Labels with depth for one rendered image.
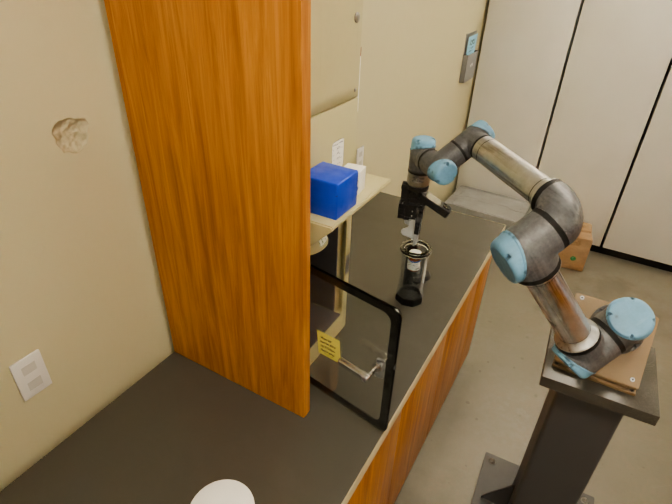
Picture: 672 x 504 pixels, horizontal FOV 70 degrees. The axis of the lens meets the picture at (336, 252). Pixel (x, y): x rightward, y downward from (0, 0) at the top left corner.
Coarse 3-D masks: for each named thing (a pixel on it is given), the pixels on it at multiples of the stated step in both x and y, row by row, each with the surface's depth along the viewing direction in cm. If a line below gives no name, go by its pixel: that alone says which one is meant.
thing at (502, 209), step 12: (456, 192) 405; (468, 192) 406; (480, 192) 407; (456, 204) 385; (468, 204) 386; (480, 204) 387; (492, 204) 388; (504, 204) 389; (516, 204) 389; (528, 204) 390; (480, 216) 377; (492, 216) 371; (504, 216) 371; (516, 216) 372
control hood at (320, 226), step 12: (372, 180) 129; (384, 180) 130; (360, 192) 123; (372, 192) 123; (360, 204) 118; (312, 216) 111; (348, 216) 113; (312, 228) 110; (324, 228) 108; (312, 240) 112
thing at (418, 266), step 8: (408, 240) 171; (408, 248) 172; (416, 248) 172; (424, 248) 170; (408, 256) 164; (408, 264) 167; (416, 264) 166; (424, 264) 167; (400, 272) 172; (408, 272) 168; (416, 272) 167; (424, 272) 169; (400, 280) 173; (408, 280) 170; (416, 280) 169; (424, 280) 173; (400, 288) 174; (408, 288) 171; (416, 288) 171; (408, 296) 173; (416, 296) 173
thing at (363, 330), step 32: (320, 288) 116; (352, 288) 109; (320, 320) 121; (352, 320) 113; (384, 320) 106; (352, 352) 118; (384, 352) 110; (320, 384) 133; (352, 384) 123; (384, 384) 115; (384, 416) 120
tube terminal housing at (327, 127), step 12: (336, 108) 116; (348, 108) 122; (312, 120) 108; (324, 120) 113; (336, 120) 118; (348, 120) 124; (312, 132) 110; (324, 132) 115; (336, 132) 120; (348, 132) 125; (312, 144) 112; (324, 144) 116; (348, 144) 127; (312, 156) 113; (324, 156) 118; (348, 156) 130; (348, 228) 144; (348, 240) 146; (348, 252) 149; (348, 276) 155
